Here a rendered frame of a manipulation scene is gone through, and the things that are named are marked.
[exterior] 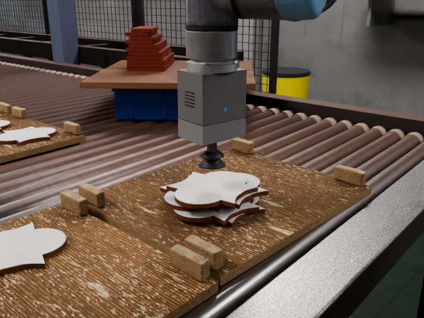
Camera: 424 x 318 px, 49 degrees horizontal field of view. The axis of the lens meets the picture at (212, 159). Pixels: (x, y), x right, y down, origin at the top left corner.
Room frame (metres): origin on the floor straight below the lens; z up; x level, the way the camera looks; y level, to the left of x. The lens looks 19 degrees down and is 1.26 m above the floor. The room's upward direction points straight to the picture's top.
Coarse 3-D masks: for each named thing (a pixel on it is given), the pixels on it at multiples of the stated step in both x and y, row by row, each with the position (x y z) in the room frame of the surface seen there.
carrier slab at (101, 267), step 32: (64, 224) 0.64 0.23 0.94; (96, 224) 0.64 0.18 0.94; (64, 256) 0.55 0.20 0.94; (96, 256) 0.55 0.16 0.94; (128, 256) 0.55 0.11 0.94; (160, 256) 0.55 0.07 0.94; (0, 288) 0.47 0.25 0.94; (32, 288) 0.47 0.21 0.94; (64, 288) 0.47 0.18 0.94; (96, 288) 0.47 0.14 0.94; (128, 288) 0.47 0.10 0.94; (160, 288) 0.47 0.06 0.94; (192, 288) 0.47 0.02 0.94
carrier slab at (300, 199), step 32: (192, 160) 0.94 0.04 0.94; (224, 160) 0.94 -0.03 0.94; (256, 160) 0.94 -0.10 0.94; (128, 192) 0.76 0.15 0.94; (160, 192) 0.76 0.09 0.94; (288, 192) 0.76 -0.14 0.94; (320, 192) 0.76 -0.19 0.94; (352, 192) 0.76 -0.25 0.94; (128, 224) 0.64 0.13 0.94; (160, 224) 0.64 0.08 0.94; (192, 224) 0.64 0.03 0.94; (256, 224) 0.64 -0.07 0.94; (288, 224) 0.64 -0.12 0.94; (320, 224) 0.67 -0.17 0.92; (224, 256) 0.55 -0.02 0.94; (256, 256) 0.55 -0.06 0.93
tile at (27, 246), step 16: (32, 224) 0.62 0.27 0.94; (0, 240) 0.57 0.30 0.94; (16, 240) 0.57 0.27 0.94; (32, 240) 0.57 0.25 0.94; (48, 240) 0.57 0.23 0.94; (64, 240) 0.57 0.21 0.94; (0, 256) 0.53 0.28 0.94; (16, 256) 0.53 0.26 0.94; (32, 256) 0.53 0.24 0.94; (48, 256) 0.54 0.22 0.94; (0, 272) 0.50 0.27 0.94
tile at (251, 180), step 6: (246, 174) 0.77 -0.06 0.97; (252, 180) 0.74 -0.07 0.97; (258, 180) 0.74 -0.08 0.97; (258, 186) 0.72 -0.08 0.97; (252, 192) 0.69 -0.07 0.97; (258, 192) 0.69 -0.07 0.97; (264, 192) 0.69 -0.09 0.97; (240, 198) 0.66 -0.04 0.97; (246, 198) 0.67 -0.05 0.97; (240, 204) 0.65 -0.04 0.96
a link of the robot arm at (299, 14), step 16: (240, 0) 0.63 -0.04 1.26; (256, 0) 0.62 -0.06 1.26; (272, 0) 0.61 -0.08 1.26; (288, 0) 0.60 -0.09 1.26; (304, 0) 0.60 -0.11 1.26; (320, 0) 0.62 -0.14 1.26; (240, 16) 0.66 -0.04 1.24; (256, 16) 0.64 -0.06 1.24; (272, 16) 0.63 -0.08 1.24; (288, 16) 0.62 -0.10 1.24; (304, 16) 0.61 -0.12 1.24
